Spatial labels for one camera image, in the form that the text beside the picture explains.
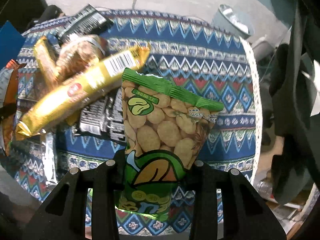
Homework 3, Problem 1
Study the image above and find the black snack bag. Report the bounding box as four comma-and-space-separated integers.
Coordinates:
56, 4, 113, 44
72, 88, 126, 146

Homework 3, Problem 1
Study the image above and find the green bean snack bag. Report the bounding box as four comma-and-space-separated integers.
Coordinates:
118, 69, 223, 217

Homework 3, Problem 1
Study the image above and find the yellow long snack pack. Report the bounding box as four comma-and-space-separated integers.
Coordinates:
15, 42, 151, 140

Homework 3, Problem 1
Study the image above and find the long gold biscuit pack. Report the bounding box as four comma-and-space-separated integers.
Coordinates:
34, 36, 59, 91

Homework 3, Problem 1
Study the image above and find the orange striped snack bag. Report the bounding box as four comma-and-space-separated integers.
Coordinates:
55, 34, 108, 82

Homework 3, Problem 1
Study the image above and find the silver foil snack bag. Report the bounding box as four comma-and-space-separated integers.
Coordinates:
41, 132, 58, 189

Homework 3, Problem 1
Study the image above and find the black office chair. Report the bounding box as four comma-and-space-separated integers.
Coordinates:
269, 0, 319, 204

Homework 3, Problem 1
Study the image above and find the orange bag white label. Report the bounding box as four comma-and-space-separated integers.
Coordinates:
1, 59, 25, 156

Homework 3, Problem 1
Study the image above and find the patterned blue tablecloth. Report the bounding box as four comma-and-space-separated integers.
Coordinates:
10, 7, 263, 237

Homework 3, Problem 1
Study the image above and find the blue cardboard box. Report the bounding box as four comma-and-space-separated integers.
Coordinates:
0, 21, 25, 69

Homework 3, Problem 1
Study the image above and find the pale blue waste bin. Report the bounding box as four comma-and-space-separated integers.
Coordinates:
212, 4, 255, 40

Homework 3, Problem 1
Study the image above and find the black speaker on box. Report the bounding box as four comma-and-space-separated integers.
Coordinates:
27, 5, 65, 29

